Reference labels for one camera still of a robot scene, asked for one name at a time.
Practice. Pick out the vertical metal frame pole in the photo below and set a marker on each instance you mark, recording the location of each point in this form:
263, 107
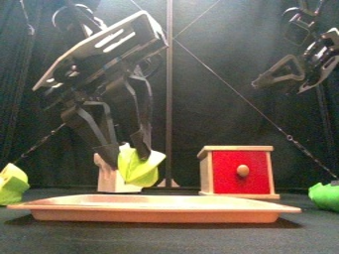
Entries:
168, 99

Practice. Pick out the pink rectangular plate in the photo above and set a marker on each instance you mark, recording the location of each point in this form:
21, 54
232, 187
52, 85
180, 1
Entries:
153, 208

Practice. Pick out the wooden box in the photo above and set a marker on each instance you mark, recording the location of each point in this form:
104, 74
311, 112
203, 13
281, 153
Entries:
204, 175

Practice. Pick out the red drawer with wooden knob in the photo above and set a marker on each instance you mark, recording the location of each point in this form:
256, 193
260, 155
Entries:
240, 172

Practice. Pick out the bright green toy vegetable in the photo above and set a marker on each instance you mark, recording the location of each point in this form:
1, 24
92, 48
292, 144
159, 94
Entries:
325, 197

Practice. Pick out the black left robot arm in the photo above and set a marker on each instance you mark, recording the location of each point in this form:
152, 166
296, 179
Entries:
77, 16

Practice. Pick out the yellow-green toy starfruit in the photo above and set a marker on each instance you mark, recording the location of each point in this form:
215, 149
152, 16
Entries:
138, 172

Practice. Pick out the yellow-green toy fruit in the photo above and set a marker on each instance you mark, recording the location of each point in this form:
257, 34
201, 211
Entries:
12, 185

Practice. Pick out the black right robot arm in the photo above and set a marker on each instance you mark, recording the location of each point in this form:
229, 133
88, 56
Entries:
304, 20

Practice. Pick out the beige wooden toy block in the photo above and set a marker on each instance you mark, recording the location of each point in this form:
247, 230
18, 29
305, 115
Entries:
108, 182

